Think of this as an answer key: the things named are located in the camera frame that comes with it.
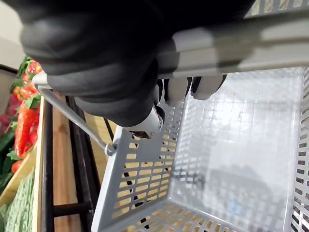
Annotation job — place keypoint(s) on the green bumpy bitter gourd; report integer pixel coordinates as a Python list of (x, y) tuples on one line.
[(19, 207)]

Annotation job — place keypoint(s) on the grey plastic shopping basket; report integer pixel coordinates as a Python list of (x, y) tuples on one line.
[(149, 149)]

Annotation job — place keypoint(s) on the black metal shelf frame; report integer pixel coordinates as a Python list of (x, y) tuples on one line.
[(48, 169)]

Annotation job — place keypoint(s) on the dark green cucumber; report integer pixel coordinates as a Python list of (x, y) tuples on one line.
[(4, 143)]

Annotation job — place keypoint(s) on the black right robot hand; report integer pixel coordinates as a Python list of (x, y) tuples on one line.
[(96, 60)]

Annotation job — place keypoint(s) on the wooden display shelf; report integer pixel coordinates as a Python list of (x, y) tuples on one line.
[(63, 169)]

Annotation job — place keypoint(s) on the purple leafy vegetable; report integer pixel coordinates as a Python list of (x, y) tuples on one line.
[(7, 116)]

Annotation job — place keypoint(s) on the orange-red tomato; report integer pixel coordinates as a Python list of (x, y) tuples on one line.
[(25, 93)]

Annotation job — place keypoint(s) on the wooden crate wall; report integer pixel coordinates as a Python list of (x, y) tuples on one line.
[(21, 174)]

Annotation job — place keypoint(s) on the small red vegetable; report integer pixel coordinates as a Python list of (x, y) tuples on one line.
[(16, 166)]

